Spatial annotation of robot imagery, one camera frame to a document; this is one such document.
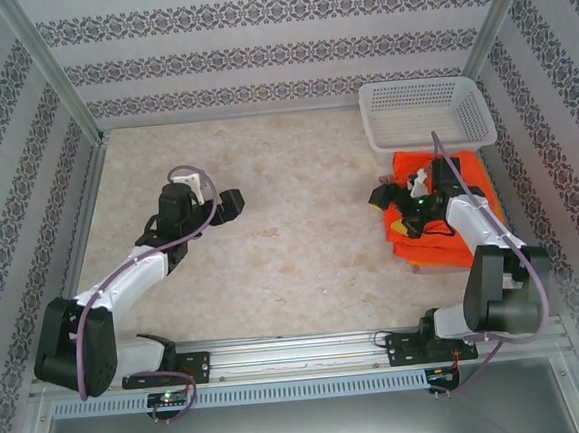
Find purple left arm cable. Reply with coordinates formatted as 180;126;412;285
62;162;234;400

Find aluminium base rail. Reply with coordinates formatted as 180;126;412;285
176;310;568;387

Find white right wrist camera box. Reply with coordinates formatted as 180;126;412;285
404;166;438;192

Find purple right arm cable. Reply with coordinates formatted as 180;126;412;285
430;123;559;394

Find small circuit board green light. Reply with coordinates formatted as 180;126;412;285
146;389;193;409

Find aluminium frame rail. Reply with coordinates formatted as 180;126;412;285
96;100;366;135
41;130;126;316

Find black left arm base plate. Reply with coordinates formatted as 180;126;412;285
172;350;214;387

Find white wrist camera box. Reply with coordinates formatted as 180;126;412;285
404;166;438;192
170;169;208;208

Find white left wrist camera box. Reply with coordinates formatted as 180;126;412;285
170;169;208;208

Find red-orange shorts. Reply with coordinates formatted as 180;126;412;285
377;143;510;270

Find grey slotted cable duct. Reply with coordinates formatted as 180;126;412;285
50;369;430;422

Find grey metal sheet panel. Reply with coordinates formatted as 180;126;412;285
32;353;579;433

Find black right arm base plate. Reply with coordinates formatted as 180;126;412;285
384;324;480;369

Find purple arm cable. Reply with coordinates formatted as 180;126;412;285
430;123;559;394
62;162;234;400

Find white perforated plastic basket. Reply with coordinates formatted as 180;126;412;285
357;72;499;160

